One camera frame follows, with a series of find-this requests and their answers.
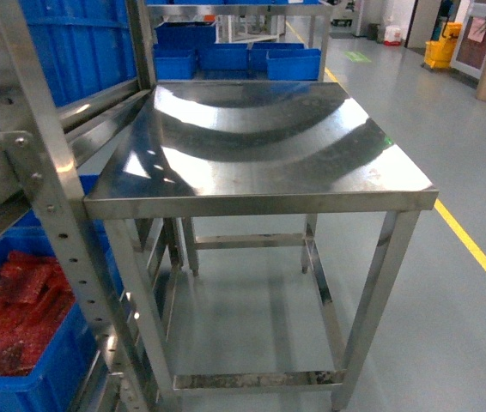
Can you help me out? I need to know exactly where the blue bin with red parts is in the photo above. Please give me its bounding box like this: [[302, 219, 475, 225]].
[[0, 173, 125, 412]]

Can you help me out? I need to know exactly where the stainless steel side table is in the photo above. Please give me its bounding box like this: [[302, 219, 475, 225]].
[[85, 81, 438, 411]]

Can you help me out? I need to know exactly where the yellow mop bucket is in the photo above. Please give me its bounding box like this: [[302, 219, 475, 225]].
[[422, 22, 462, 70]]

